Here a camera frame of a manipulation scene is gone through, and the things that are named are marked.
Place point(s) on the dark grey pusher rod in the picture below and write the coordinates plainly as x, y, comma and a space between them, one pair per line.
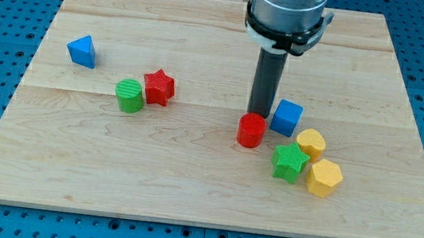
268, 73

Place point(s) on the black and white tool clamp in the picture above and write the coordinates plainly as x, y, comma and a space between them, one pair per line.
278, 43

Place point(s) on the blue cube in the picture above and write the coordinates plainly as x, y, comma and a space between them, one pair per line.
286, 118

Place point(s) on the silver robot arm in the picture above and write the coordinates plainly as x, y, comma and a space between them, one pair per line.
281, 28

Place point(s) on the yellow heart block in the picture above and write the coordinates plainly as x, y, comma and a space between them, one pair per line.
312, 143

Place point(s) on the red cylinder block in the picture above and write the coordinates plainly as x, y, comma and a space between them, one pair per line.
251, 130

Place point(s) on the green star block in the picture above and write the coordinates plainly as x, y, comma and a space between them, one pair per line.
289, 162

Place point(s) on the red star block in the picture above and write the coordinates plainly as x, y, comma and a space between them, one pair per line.
159, 87

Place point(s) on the yellow hexagon block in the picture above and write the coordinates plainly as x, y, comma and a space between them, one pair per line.
323, 178

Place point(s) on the green cylinder block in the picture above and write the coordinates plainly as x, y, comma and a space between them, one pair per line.
129, 95

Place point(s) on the wooden board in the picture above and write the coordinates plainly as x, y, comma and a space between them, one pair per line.
65, 144

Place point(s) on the blue triangle block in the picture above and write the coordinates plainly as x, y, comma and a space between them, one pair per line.
82, 51

